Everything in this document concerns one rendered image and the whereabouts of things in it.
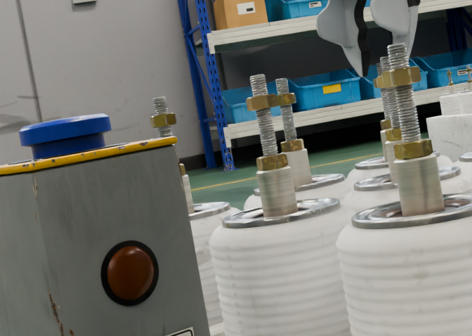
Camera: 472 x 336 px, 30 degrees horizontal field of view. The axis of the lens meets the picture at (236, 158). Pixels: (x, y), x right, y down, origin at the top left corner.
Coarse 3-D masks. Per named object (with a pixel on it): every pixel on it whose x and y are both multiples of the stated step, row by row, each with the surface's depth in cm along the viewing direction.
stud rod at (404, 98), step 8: (392, 48) 45; (400, 48) 45; (392, 56) 45; (400, 56) 45; (392, 64) 45; (400, 64) 45; (400, 88) 45; (408, 88) 45; (400, 96) 45; (408, 96) 45; (400, 104) 45; (408, 104) 45; (400, 112) 46; (408, 112) 45; (400, 120) 46; (408, 120) 45; (416, 120) 46; (408, 128) 45; (416, 128) 46; (408, 136) 46; (416, 136) 45
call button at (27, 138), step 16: (32, 128) 37; (48, 128) 37; (64, 128) 37; (80, 128) 37; (96, 128) 38; (32, 144) 38; (48, 144) 38; (64, 144) 37; (80, 144) 38; (96, 144) 38
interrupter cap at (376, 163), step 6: (438, 156) 77; (360, 162) 81; (366, 162) 81; (372, 162) 80; (378, 162) 80; (384, 162) 77; (360, 168) 78; (366, 168) 77; (372, 168) 76; (378, 168) 76
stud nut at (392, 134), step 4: (392, 128) 63; (400, 128) 62; (388, 132) 62; (392, 132) 62; (396, 132) 62; (400, 132) 62; (388, 136) 62; (392, 136) 62; (396, 136) 62; (400, 136) 62; (388, 140) 62; (392, 140) 62; (396, 140) 62
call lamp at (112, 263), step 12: (120, 252) 36; (132, 252) 36; (144, 252) 37; (120, 264) 36; (132, 264) 36; (144, 264) 37; (108, 276) 36; (120, 276) 36; (132, 276) 36; (144, 276) 36; (120, 288) 36; (132, 288) 36; (144, 288) 37
